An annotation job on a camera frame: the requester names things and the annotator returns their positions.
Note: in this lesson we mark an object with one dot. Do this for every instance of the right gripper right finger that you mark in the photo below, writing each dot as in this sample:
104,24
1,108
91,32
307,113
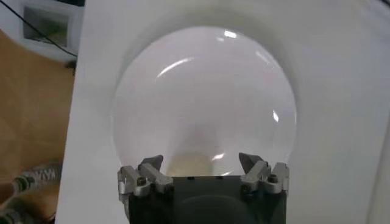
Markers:
259,175

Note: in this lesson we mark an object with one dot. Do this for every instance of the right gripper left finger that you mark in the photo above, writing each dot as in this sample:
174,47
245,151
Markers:
155,176

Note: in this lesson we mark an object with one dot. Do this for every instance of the white oval plate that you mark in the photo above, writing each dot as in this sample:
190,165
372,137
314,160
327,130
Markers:
204,100

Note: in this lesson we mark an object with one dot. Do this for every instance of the green white patterned shoe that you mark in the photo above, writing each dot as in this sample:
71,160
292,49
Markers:
36,178

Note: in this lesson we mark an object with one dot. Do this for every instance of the white frame with rectangular opening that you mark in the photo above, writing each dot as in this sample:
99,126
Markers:
73,36

